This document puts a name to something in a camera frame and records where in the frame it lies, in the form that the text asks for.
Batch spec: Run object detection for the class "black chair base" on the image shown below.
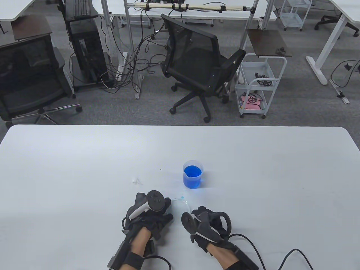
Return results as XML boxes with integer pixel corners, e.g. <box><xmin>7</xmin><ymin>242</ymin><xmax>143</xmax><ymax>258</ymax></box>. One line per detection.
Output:
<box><xmin>314</xmin><ymin>15</ymin><xmax>360</xmax><ymax>37</ymax></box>

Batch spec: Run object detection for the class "black glove cable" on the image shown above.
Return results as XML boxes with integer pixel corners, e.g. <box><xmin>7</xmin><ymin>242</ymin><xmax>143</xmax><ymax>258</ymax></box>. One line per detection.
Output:
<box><xmin>228</xmin><ymin>233</ymin><xmax>314</xmax><ymax>270</ymax></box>
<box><xmin>141</xmin><ymin>255</ymin><xmax>171</xmax><ymax>270</ymax></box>

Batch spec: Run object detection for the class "pink cloth item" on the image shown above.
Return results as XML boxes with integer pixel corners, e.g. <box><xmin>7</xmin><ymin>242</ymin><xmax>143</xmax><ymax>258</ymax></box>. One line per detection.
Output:
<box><xmin>240</xmin><ymin>94</ymin><xmax>260</xmax><ymax>109</ymax></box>

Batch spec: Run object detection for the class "person's left hand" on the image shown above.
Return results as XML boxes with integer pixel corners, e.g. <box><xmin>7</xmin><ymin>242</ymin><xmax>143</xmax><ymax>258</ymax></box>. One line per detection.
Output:
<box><xmin>121</xmin><ymin>193</ymin><xmax>174</xmax><ymax>241</ymax></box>

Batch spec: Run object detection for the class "person's right hand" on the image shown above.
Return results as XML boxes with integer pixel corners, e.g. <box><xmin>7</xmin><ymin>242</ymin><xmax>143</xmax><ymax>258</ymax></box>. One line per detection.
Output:
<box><xmin>190</xmin><ymin>206</ymin><xmax>238</xmax><ymax>256</ymax></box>

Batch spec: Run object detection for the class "black computer tower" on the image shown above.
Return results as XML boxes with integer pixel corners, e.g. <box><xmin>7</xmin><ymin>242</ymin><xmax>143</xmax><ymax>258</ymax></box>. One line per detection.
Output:
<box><xmin>68</xmin><ymin>19</ymin><xmax>109</xmax><ymax>84</ymax></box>

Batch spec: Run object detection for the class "aluminium floor rail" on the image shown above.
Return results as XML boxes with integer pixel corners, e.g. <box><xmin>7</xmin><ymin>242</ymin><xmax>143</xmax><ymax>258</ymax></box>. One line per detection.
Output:
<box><xmin>329</xmin><ymin>79</ymin><xmax>350</xmax><ymax>104</ymax></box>

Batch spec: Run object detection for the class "beaker of blue dye solution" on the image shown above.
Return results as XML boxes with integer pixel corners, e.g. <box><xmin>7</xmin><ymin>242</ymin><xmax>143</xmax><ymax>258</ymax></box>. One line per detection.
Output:
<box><xmin>183</xmin><ymin>160</ymin><xmax>204</xmax><ymax>189</ymax></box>

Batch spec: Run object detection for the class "grey wheeled tower stand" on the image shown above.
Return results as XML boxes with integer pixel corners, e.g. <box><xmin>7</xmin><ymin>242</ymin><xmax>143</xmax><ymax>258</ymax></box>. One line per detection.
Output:
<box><xmin>70</xmin><ymin>52</ymin><xmax>114</xmax><ymax>92</ymax></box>

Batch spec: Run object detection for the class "black wire object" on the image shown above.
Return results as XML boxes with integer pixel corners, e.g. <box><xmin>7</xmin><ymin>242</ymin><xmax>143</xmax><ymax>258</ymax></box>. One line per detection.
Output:
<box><xmin>255</xmin><ymin>72</ymin><xmax>273</xmax><ymax>86</ymax></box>

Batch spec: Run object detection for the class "brown side table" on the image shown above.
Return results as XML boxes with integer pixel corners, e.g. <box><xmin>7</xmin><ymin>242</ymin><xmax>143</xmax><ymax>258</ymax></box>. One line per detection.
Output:
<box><xmin>11</xmin><ymin>15</ymin><xmax>53</xmax><ymax>41</ymax></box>
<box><xmin>247</xmin><ymin>29</ymin><xmax>293</xmax><ymax>58</ymax></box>

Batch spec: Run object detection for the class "white desk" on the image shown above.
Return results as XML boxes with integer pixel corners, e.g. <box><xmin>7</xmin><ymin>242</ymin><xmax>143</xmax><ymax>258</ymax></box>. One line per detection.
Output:
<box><xmin>0</xmin><ymin>0</ymin><xmax>66</xmax><ymax>21</ymax></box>
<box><xmin>93</xmin><ymin>0</ymin><xmax>277</xmax><ymax>28</ymax></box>
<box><xmin>306</xmin><ymin>0</ymin><xmax>360</xmax><ymax>86</ymax></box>

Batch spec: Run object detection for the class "black floor cable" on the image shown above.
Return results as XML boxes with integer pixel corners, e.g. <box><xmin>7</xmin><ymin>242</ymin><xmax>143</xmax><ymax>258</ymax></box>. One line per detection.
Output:
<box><xmin>330</xmin><ymin>59</ymin><xmax>360</xmax><ymax>88</ymax></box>

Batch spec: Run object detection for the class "white power strip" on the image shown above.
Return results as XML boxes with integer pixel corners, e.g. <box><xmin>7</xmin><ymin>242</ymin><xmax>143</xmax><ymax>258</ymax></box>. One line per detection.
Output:
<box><xmin>116</xmin><ymin>52</ymin><xmax>128</xmax><ymax>82</ymax></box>

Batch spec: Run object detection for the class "black chrome-base office chair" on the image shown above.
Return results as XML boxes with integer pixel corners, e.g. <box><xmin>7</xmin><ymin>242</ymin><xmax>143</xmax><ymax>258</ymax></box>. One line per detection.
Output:
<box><xmin>0</xmin><ymin>35</ymin><xmax>83</xmax><ymax>128</ymax></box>

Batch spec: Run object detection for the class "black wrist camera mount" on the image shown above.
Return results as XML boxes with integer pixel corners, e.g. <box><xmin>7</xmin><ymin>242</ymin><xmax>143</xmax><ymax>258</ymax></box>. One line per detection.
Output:
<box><xmin>106</xmin><ymin>229</ymin><xmax>145</xmax><ymax>270</ymax></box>
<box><xmin>224</xmin><ymin>245</ymin><xmax>259</xmax><ymax>270</ymax></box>

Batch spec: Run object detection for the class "clear culture dish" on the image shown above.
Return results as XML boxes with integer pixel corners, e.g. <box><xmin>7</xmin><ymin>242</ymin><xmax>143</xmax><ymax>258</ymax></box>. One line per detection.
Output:
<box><xmin>170</xmin><ymin>198</ymin><xmax>191</xmax><ymax>222</ymax></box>

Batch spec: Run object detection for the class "person's left forearm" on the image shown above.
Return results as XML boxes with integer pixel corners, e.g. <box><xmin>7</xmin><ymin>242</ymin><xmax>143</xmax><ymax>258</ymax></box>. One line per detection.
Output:
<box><xmin>124</xmin><ymin>227</ymin><xmax>151</xmax><ymax>270</ymax></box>

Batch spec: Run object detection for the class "person's right forearm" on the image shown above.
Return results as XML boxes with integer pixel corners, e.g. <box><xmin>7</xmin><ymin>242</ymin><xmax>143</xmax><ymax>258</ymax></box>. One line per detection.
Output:
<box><xmin>208</xmin><ymin>245</ymin><xmax>242</xmax><ymax>270</ymax></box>

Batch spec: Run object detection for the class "black glove sensor box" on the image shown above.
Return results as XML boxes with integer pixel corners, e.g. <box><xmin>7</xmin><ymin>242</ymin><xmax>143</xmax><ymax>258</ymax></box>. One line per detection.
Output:
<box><xmin>145</xmin><ymin>239</ymin><xmax>157</xmax><ymax>258</ymax></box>

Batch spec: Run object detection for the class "white utility cart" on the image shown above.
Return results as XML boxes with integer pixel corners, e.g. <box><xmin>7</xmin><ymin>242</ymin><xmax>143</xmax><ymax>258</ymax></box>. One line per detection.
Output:
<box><xmin>279</xmin><ymin>0</ymin><xmax>312</xmax><ymax>31</ymax></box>
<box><xmin>234</xmin><ymin>53</ymin><xmax>287</xmax><ymax>119</ymax></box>

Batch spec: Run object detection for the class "black white VR controller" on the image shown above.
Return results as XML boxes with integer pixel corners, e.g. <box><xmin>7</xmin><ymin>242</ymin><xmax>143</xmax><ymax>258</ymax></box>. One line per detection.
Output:
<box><xmin>181</xmin><ymin>211</ymin><xmax>233</xmax><ymax>243</ymax></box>
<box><xmin>128</xmin><ymin>190</ymin><xmax>165</xmax><ymax>220</ymax></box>

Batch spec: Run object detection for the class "black mesh office chair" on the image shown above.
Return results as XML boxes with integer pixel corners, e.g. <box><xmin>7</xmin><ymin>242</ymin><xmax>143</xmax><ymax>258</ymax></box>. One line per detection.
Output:
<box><xmin>161</xmin><ymin>13</ymin><xmax>246</xmax><ymax>123</ymax></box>

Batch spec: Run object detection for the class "tangle of black cables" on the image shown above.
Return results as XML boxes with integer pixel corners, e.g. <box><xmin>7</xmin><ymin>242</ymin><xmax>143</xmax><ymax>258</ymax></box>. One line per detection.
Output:
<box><xmin>98</xmin><ymin>11</ymin><xmax>172</xmax><ymax>95</ymax></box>

